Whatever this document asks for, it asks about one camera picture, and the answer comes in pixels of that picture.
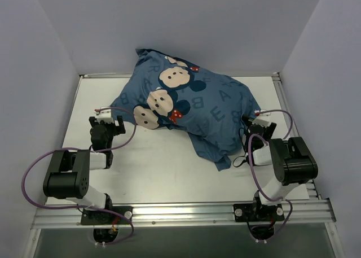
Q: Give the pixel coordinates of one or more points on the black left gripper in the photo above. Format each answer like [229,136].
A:
[107,125]

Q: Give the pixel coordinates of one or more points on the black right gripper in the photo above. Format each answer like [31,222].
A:
[258,127]

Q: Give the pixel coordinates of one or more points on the blue cartoon print pillowcase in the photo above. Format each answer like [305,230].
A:
[166,91]

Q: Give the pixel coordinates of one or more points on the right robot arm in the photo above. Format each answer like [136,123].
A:
[291,159]

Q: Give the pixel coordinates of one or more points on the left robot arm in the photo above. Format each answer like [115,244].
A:
[68,174]

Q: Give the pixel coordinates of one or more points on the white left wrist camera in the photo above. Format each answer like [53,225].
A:
[104,115]

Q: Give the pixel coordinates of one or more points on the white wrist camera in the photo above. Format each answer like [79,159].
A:
[261,118]
[104,115]

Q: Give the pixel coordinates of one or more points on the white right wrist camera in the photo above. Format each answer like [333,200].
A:
[261,118]

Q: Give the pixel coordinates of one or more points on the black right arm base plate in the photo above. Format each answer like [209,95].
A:
[250,212]

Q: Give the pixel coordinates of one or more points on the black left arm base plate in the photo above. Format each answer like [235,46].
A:
[91,217]

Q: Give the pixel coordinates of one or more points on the aluminium front rail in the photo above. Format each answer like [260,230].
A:
[188,214]

